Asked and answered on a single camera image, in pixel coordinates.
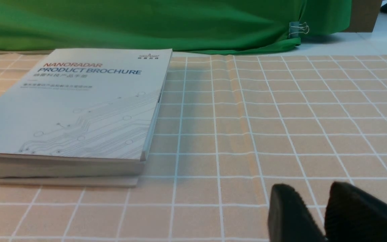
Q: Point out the green backdrop cloth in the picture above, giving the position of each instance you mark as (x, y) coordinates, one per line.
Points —
(225, 27)

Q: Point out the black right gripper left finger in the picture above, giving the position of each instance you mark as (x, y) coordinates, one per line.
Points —
(289, 219)

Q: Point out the brown cardboard box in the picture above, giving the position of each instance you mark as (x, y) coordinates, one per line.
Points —
(364, 14)

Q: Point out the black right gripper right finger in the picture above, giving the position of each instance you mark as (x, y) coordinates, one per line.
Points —
(353, 215)

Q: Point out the white product brochure book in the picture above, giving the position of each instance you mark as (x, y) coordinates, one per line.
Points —
(76, 78)

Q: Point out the metal binder clip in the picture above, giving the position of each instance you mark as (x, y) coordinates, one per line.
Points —
(297, 28)

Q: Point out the peach grid tablecloth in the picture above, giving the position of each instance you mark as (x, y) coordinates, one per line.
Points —
(229, 128)

